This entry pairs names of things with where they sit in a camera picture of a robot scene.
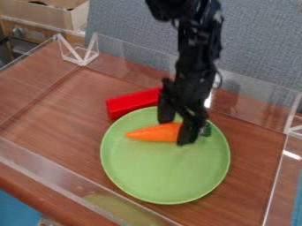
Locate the cardboard box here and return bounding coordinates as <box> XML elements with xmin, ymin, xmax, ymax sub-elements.
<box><xmin>0</xmin><ymin>0</ymin><xmax>89</xmax><ymax>31</ymax></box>

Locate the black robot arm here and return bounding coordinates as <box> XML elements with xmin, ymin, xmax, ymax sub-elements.
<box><xmin>145</xmin><ymin>0</ymin><xmax>224</xmax><ymax>146</ymax></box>

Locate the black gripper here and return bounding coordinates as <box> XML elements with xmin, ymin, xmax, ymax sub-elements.
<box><xmin>156</xmin><ymin>70</ymin><xmax>216</xmax><ymax>146</ymax></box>

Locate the clear acrylic corner bracket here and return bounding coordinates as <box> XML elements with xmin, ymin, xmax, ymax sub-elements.
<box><xmin>56</xmin><ymin>34</ymin><xmax>99</xmax><ymax>66</ymax></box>

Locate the orange toy carrot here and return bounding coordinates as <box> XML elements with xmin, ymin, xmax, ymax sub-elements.
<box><xmin>124</xmin><ymin>121</ymin><xmax>214</xmax><ymax>143</ymax></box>

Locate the red block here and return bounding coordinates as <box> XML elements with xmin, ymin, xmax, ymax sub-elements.
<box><xmin>105</xmin><ymin>87</ymin><xmax>161</xmax><ymax>119</ymax></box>

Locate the wooden shelf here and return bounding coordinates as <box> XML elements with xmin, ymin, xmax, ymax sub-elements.
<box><xmin>0</xmin><ymin>16</ymin><xmax>85</xmax><ymax>46</ymax></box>

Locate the green plate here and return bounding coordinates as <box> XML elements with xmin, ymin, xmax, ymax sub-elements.
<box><xmin>100</xmin><ymin>107</ymin><xmax>231</xmax><ymax>205</ymax></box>

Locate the clear acrylic tray wall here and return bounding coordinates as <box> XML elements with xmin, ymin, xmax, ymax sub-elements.
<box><xmin>0</xmin><ymin>37</ymin><xmax>302</xmax><ymax>226</ymax></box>

